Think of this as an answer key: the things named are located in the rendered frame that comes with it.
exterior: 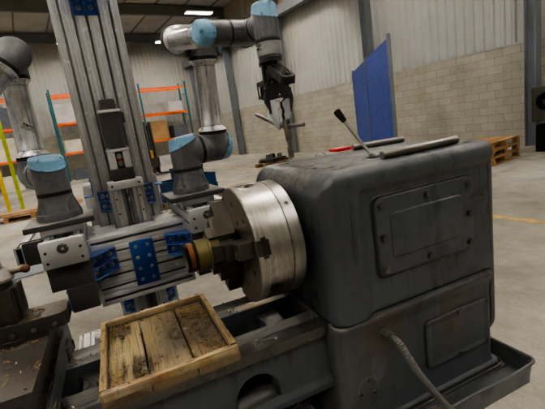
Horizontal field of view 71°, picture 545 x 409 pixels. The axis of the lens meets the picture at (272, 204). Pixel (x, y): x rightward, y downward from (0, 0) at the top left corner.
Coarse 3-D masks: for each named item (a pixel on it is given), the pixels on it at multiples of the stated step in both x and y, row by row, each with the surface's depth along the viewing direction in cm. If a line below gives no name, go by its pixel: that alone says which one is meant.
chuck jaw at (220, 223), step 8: (216, 208) 106; (224, 208) 106; (216, 216) 105; (224, 216) 105; (208, 224) 105; (216, 224) 103; (224, 224) 104; (232, 224) 104; (208, 232) 102; (216, 232) 102; (224, 232) 103; (232, 232) 103
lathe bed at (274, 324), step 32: (224, 320) 110; (256, 320) 113; (288, 320) 104; (320, 320) 101; (96, 352) 101; (256, 352) 91; (288, 352) 97; (320, 352) 101; (64, 384) 95; (96, 384) 92; (192, 384) 86; (224, 384) 91; (256, 384) 102; (288, 384) 98; (320, 384) 101
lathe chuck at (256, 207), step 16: (224, 192) 105; (240, 192) 96; (256, 192) 96; (240, 208) 94; (256, 208) 92; (272, 208) 93; (240, 224) 97; (256, 224) 90; (272, 224) 91; (224, 240) 117; (256, 240) 89; (272, 240) 91; (288, 240) 92; (272, 256) 91; (288, 256) 92; (256, 272) 93; (272, 272) 92; (288, 272) 94; (256, 288) 96; (288, 288) 99
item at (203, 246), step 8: (200, 240) 98; (208, 240) 98; (216, 240) 100; (184, 248) 96; (192, 248) 96; (200, 248) 96; (208, 248) 97; (184, 256) 101; (192, 256) 95; (200, 256) 96; (208, 256) 96; (192, 264) 95; (200, 264) 96; (208, 264) 97; (192, 272) 98
